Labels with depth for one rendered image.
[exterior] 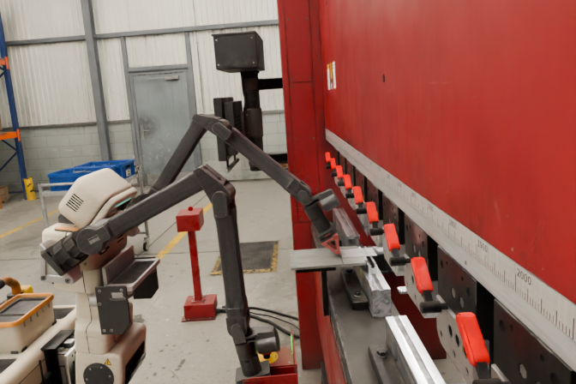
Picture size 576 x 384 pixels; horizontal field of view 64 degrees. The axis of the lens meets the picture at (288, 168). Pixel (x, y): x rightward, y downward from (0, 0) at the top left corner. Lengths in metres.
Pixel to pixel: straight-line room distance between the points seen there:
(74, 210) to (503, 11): 1.33
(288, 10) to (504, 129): 2.03
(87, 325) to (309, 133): 1.43
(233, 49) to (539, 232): 2.28
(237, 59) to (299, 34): 0.39
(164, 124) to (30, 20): 3.11
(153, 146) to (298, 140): 6.80
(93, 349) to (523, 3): 1.55
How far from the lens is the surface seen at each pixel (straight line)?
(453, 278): 0.75
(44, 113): 10.05
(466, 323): 0.64
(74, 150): 9.85
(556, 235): 0.49
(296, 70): 2.48
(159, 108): 9.04
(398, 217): 1.04
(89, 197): 1.55
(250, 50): 2.64
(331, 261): 1.68
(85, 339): 1.72
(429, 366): 1.18
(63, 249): 1.46
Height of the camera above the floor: 1.60
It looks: 9 degrees down
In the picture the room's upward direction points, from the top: 4 degrees counter-clockwise
